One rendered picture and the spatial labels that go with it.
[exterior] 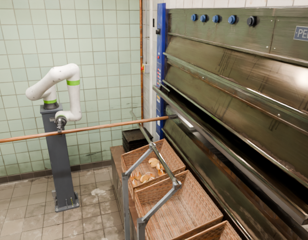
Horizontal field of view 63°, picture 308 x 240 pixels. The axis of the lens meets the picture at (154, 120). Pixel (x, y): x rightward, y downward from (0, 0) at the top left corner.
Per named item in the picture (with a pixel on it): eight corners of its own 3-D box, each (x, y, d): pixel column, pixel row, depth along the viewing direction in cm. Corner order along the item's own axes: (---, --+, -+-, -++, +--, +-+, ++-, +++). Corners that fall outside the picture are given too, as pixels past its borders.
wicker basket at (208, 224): (187, 194, 225) (189, 168, 214) (220, 246, 176) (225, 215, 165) (133, 206, 212) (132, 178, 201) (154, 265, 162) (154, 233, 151)
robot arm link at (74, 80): (60, 63, 214) (71, 65, 209) (71, 61, 225) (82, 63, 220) (62, 84, 222) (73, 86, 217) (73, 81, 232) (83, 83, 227)
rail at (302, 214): (152, 86, 245) (154, 86, 246) (303, 220, 89) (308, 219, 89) (152, 84, 244) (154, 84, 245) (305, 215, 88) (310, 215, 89)
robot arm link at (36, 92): (20, 92, 228) (50, 65, 197) (35, 87, 241) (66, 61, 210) (27, 104, 229) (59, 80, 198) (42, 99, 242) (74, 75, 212)
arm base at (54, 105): (43, 102, 264) (42, 96, 262) (58, 100, 269) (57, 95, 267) (43, 110, 242) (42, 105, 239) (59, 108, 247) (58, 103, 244)
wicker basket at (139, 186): (164, 159, 278) (165, 137, 267) (185, 192, 228) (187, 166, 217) (120, 167, 264) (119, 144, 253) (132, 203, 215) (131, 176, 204)
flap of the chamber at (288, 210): (151, 88, 246) (170, 90, 253) (301, 225, 89) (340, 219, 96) (152, 86, 245) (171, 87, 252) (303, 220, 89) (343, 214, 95)
